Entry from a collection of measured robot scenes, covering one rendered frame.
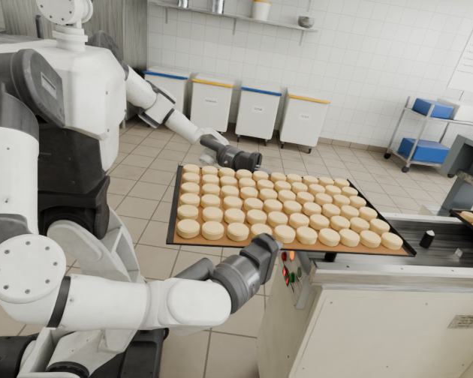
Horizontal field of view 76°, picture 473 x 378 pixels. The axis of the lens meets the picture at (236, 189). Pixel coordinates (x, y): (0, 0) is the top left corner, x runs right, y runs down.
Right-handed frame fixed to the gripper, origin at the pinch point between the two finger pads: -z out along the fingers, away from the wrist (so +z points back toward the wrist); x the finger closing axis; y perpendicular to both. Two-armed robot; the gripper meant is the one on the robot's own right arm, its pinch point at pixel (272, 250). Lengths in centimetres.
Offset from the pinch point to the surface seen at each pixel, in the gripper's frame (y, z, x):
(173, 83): 296, -226, -32
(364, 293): -19.1, -25.5, -17.4
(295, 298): -3.1, -18.6, -26.9
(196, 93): 270, -244, -40
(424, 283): -31, -39, -14
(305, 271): -3.4, -19.0, -15.9
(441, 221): -29, -78, -10
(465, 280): -40, -48, -12
